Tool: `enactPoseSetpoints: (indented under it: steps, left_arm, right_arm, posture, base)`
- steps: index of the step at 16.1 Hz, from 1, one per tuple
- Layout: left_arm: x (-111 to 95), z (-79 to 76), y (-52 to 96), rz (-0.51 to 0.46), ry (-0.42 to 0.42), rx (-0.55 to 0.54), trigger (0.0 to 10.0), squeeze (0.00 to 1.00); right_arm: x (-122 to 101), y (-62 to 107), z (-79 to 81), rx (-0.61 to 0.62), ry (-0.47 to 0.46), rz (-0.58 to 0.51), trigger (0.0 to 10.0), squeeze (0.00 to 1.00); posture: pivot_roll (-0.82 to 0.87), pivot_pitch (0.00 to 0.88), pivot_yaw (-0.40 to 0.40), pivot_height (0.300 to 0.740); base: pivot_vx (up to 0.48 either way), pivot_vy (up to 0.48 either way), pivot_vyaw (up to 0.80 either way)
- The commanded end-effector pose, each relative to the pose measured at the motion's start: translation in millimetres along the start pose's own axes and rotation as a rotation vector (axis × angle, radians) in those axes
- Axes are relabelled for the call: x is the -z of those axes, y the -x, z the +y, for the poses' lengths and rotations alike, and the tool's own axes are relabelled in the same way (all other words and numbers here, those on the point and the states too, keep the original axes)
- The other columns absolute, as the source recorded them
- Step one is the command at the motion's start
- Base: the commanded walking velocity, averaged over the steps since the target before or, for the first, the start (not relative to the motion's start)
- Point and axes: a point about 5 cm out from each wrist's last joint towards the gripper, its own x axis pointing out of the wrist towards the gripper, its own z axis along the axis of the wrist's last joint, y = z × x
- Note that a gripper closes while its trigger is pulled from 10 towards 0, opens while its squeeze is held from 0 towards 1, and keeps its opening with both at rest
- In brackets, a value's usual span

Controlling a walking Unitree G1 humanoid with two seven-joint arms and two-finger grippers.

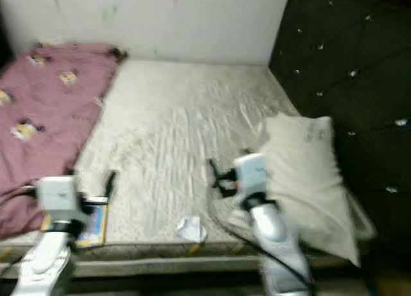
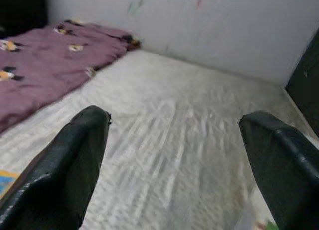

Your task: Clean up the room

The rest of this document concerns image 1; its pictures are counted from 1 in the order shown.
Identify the white pillow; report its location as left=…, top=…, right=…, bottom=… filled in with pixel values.
left=209, top=113, right=376, bottom=268

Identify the mauve cartoon print blanket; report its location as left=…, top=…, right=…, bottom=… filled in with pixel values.
left=0, top=42, right=128, bottom=239

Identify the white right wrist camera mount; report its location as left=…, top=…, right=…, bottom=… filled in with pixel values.
left=233, top=153, right=269, bottom=194

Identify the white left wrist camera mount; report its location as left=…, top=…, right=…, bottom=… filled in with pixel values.
left=37, top=175, right=87, bottom=223

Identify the colourful children's book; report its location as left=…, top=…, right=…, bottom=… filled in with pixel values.
left=40, top=203, right=109, bottom=248

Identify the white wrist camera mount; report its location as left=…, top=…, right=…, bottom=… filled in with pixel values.
left=37, top=175, right=87, bottom=223
left=233, top=153, right=269, bottom=194

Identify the dark tufted headboard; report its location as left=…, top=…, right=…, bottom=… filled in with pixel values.
left=268, top=0, right=411, bottom=271

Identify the white quilted mattress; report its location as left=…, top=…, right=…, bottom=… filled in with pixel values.
left=0, top=57, right=367, bottom=281

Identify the white paper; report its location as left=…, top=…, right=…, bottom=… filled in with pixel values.
left=175, top=216, right=207, bottom=244

